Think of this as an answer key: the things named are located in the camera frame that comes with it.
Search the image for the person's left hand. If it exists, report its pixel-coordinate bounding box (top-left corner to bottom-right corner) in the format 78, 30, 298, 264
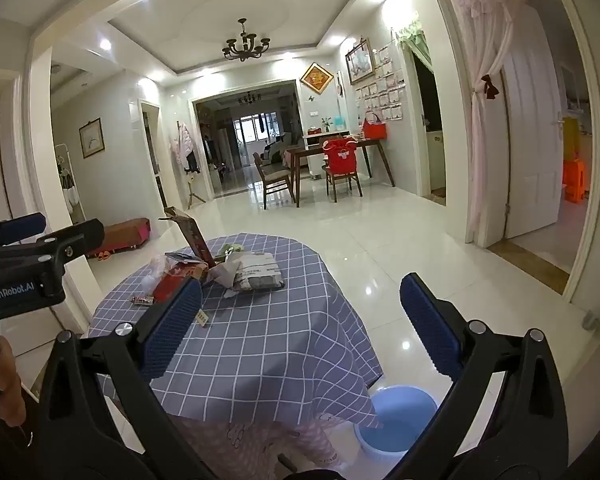
0, 336, 28, 426

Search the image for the torn cardboard box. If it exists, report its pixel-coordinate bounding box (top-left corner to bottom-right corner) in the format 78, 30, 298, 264
159, 206, 216, 268

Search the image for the wooden coat stand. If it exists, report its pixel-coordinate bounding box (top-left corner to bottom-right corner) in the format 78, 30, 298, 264
175, 120, 207, 209

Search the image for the blue plastic basin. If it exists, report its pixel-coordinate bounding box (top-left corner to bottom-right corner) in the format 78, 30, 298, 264
354, 385, 438, 462

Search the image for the brown ottoman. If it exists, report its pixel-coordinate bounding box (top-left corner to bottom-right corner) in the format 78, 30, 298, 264
87, 217, 152, 259

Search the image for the red bag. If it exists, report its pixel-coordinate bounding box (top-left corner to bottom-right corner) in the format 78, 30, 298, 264
362, 112, 388, 140

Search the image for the green curtain valance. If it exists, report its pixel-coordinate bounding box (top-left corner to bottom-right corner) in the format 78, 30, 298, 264
395, 17, 433, 68

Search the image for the crumpled white paper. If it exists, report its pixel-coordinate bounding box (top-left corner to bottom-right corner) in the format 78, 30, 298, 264
205, 257, 243, 298

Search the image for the wooden dining table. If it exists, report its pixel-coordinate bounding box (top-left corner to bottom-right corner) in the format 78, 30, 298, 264
285, 137, 396, 208

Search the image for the wall of paper sheets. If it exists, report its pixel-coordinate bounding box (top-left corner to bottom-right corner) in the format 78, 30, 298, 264
355, 42, 406, 123

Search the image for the pink checked cloth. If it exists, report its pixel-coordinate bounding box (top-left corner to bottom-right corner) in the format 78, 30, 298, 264
167, 400, 381, 476

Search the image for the red chair cover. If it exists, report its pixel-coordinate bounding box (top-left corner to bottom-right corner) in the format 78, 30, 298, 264
322, 136, 359, 177

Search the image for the wooden chair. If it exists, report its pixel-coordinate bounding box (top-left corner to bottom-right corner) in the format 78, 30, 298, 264
252, 151, 296, 210
322, 136, 363, 203

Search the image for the white door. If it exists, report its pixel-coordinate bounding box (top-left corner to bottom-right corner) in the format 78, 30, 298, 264
490, 7, 566, 248

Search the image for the large framed picture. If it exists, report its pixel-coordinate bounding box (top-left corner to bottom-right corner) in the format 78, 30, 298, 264
345, 37, 377, 86

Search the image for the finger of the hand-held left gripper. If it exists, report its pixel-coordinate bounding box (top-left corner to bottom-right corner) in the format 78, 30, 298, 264
0, 218, 105, 273
0, 212, 47, 250

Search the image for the orange plastic stool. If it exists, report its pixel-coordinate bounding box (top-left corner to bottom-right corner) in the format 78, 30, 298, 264
562, 159, 588, 203

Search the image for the small framed picture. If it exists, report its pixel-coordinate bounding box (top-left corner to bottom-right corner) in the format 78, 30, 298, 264
78, 117, 104, 159

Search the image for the blue checked tablecloth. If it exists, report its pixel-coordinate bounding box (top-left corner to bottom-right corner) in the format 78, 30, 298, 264
87, 234, 385, 423

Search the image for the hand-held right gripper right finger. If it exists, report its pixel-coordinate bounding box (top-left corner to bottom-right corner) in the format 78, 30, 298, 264
399, 272, 571, 480

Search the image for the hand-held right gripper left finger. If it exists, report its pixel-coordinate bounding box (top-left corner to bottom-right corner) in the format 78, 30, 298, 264
35, 277, 203, 480

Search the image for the pink curtain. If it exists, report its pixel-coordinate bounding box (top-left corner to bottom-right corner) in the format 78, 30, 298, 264
442, 0, 546, 241

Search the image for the pink jacket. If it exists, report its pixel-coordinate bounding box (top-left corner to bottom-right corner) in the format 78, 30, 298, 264
169, 122, 195, 167

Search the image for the white rack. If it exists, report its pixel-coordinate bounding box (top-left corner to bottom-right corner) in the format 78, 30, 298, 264
55, 142, 87, 226

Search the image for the red diamond wall decoration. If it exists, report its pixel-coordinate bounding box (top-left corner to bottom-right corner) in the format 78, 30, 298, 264
299, 61, 335, 96

